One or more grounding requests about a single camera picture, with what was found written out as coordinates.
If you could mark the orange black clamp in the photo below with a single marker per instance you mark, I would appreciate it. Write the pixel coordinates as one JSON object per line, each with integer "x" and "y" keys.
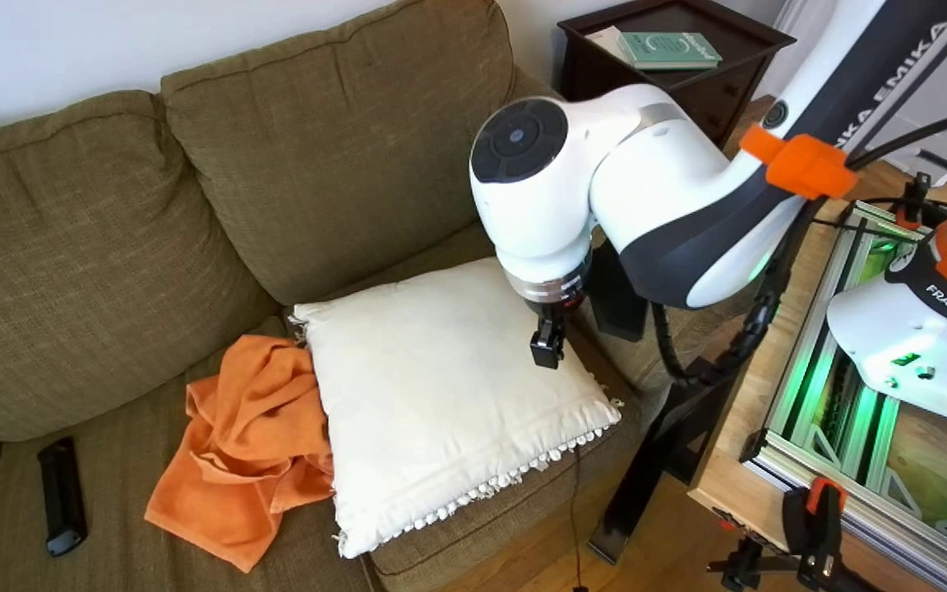
{"x": 814, "y": 528}

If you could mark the black stand leg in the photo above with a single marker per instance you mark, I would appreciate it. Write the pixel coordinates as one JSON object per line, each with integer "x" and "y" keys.
{"x": 644, "y": 482}

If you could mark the white paper sheet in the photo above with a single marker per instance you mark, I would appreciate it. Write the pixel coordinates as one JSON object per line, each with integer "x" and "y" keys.
{"x": 604, "y": 40}

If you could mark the small black remote control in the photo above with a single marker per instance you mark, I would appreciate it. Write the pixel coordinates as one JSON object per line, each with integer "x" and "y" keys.
{"x": 61, "y": 493}

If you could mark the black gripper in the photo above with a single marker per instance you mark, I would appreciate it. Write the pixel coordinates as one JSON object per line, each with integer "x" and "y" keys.
{"x": 560, "y": 311}

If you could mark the dark wooden side table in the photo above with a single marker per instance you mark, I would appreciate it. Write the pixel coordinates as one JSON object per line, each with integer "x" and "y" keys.
{"x": 706, "y": 83}

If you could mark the olive green fabric couch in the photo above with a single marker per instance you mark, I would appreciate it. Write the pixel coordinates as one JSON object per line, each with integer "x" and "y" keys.
{"x": 91, "y": 241}

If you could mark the white and blue tasselled pillow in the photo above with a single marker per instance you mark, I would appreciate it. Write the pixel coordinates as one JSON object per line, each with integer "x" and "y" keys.
{"x": 443, "y": 405}

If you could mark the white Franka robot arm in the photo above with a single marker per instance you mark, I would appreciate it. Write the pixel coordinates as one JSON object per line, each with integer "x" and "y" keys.
{"x": 660, "y": 197}

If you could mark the orange cloth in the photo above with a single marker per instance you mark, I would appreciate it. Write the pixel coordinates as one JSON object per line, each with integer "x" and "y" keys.
{"x": 239, "y": 449}

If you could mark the green book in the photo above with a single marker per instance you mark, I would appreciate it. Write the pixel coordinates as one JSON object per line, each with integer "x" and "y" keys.
{"x": 668, "y": 51}

